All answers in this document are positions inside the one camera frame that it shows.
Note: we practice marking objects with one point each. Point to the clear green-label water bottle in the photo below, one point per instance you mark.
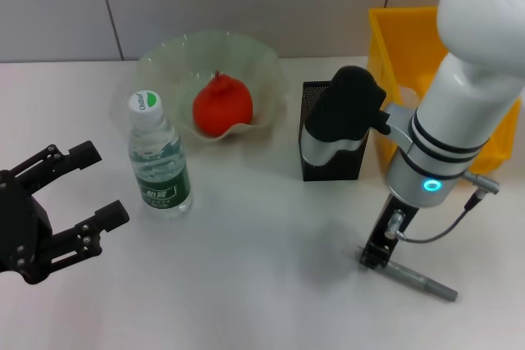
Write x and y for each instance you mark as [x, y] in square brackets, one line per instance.
[162, 169]

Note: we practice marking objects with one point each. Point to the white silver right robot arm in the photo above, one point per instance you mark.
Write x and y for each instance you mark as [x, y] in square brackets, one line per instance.
[459, 112]

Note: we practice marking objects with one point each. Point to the grey marker pen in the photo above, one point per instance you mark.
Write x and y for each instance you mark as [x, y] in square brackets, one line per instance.
[422, 282]

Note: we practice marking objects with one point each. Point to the black mesh pen holder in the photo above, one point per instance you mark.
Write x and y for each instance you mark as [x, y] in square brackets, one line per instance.
[348, 165]

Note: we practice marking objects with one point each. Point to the translucent green fruit bowl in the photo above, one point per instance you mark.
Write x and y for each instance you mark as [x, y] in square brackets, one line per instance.
[242, 59]

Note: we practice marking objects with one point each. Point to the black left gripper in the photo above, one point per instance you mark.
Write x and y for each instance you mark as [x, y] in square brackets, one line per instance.
[18, 235]

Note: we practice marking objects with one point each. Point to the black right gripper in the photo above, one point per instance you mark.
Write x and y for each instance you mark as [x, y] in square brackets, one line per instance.
[389, 223]

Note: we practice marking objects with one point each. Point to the yellow plastic bin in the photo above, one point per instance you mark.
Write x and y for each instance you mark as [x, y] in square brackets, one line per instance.
[406, 38]

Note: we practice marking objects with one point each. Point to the orange fruit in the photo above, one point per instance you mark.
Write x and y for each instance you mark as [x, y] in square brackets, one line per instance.
[223, 106]

